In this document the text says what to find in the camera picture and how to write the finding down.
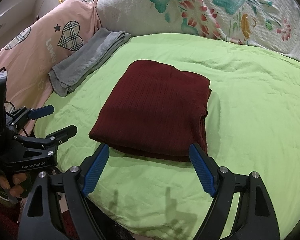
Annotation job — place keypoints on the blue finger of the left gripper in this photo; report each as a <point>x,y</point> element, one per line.
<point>61,136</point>
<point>35,114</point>

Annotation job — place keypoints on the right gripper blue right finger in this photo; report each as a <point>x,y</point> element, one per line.
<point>205,168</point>

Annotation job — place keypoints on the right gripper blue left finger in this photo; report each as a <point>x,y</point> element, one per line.
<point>92,168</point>

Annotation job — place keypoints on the dark red knit hoodie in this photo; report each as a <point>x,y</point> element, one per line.
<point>156,111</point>

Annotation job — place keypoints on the person's left hand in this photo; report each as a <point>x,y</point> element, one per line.
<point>16,185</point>

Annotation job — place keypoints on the folded grey towel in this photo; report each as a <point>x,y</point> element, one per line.
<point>67,75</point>

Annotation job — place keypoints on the pink heart print pillow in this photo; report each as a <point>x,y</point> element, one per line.
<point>29,57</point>

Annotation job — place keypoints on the dark red fuzzy garment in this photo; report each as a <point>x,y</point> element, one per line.
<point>9,215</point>

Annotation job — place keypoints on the white floral quilt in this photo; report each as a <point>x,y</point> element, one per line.
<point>270,24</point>

